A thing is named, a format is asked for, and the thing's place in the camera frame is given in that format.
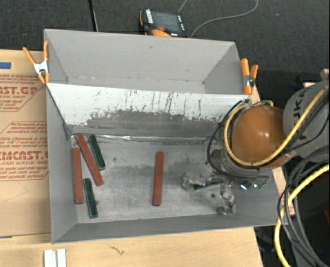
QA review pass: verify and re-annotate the black cylinder on white bracket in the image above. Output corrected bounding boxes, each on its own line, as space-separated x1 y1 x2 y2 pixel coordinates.
236 176 270 191

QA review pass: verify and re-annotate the red-brown flat block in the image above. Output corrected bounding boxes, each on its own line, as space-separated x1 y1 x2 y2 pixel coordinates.
76 133 104 187
72 147 85 205
152 151 165 207

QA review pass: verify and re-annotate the dark green flat block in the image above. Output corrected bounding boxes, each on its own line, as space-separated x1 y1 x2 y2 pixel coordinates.
82 177 99 219
88 134 107 171

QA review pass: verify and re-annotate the grey metal bin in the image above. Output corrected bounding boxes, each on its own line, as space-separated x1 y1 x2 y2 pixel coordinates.
43 28 281 245

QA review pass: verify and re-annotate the brown cardboard board red print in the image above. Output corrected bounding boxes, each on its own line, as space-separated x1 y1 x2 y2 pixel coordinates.
0 48 52 240

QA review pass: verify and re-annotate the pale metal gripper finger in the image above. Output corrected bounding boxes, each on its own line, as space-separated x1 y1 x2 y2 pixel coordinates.
216 182 237 216
182 172 211 191

